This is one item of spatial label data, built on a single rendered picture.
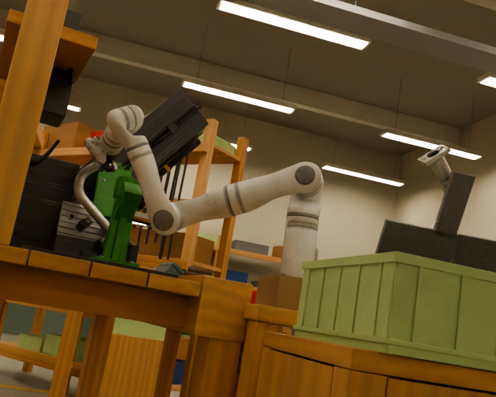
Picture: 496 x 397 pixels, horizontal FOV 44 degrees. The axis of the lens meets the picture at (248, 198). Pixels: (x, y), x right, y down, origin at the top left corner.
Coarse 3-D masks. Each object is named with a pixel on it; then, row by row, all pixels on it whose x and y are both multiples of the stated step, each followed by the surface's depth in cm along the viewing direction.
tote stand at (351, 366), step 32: (288, 352) 132; (320, 352) 115; (352, 352) 102; (288, 384) 127; (320, 384) 112; (352, 384) 101; (384, 384) 103; (416, 384) 104; (448, 384) 106; (480, 384) 107
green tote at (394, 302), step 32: (352, 256) 120; (384, 256) 108; (416, 256) 106; (320, 288) 132; (352, 288) 118; (384, 288) 106; (416, 288) 105; (448, 288) 107; (480, 288) 109; (320, 320) 128; (352, 320) 114; (384, 320) 104; (416, 320) 104; (448, 320) 106; (480, 320) 108; (384, 352) 102; (416, 352) 103; (448, 352) 105; (480, 352) 107
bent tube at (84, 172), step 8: (88, 168) 202; (96, 168) 203; (80, 176) 199; (80, 184) 198; (80, 192) 197; (80, 200) 197; (88, 200) 198; (88, 208) 197; (96, 208) 198; (96, 216) 197; (104, 224) 197
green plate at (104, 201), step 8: (120, 168) 216; (128, 168) 217; (104, 176) 212; (112, 176) 213; (128, 176) 216; (96, 184) 210; (104, 184) 211; (112, 184) 212; (96, 192) 209; (104, 192) 210; (112, 192) 211; (96, 200) 208; (104, 200) 209; (112, 200) 210; (104, 208) 208; (112, 208) 209; (104, 216) 207
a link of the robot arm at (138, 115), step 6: (132, 108) 178; (138, 108) 179; (138, 114) 178; (138, 120) 178; (108, 126) 184; (138, 126) 180; (108, 132) 184; (132, 132) 184; (108, 138) 185; (114, 138) 183; (114, 144) 186; (120, 144) 187
